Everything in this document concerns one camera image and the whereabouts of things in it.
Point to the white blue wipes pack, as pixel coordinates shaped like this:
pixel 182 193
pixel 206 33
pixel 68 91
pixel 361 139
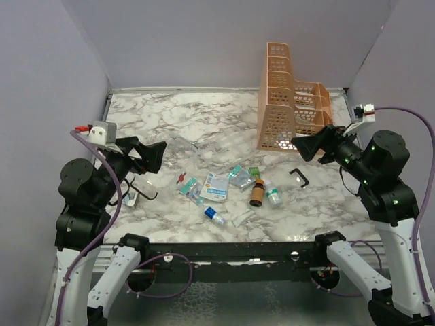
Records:
pixel 215 187

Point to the clear first aid box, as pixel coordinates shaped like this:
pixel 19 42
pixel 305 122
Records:
pixel 178 166

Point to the white green-label bottle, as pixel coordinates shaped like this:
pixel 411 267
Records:
pixel 272 193

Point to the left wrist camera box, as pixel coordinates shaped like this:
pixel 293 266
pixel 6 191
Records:
pixel 100 134

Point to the black box handle left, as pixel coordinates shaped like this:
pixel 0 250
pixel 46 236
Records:
pixel 141 193

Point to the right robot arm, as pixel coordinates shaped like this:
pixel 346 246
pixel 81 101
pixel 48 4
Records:
pixel 404 297

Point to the black box handle right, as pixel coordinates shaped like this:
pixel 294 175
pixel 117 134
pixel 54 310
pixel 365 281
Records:
pixel 300 177

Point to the small green box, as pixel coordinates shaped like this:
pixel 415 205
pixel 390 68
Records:
pixel 254 172

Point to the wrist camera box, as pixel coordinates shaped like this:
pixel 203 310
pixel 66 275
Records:
pixel 100 134
pixel 365 116

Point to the brown orange-cap medicine bottle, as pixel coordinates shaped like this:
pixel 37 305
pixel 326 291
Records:
pixel 257 193

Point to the black box handle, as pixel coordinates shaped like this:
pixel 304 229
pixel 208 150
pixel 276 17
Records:
pixel 141 193
pixel 300 177

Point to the flat teal strip packet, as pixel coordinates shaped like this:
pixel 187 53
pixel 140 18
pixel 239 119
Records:
pixel 241 218

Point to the black front frame bar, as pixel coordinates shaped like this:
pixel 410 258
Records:
pixel 233 262

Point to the silver teal-header packet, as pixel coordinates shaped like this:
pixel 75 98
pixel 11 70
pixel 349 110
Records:
pixel 240 178

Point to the teal bandage packet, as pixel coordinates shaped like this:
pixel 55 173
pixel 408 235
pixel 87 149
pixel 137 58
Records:
pixel 192 190

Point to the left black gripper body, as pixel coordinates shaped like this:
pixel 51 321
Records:
pixel 122 164

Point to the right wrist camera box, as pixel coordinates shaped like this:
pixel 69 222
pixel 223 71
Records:
pixel 365 116

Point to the orange plastic file rack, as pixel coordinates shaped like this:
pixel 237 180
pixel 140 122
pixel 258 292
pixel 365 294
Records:
pixel 288 107

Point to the small white clip piece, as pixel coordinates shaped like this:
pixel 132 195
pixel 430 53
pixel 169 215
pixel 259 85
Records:
pixel 130 199

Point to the small blue-cap bottle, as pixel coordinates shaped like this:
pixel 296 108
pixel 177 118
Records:
pixel 214 216

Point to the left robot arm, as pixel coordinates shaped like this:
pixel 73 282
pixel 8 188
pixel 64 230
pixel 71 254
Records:
pixel 82 225

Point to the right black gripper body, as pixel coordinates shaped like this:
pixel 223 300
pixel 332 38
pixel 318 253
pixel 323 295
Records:
pixel 341 147

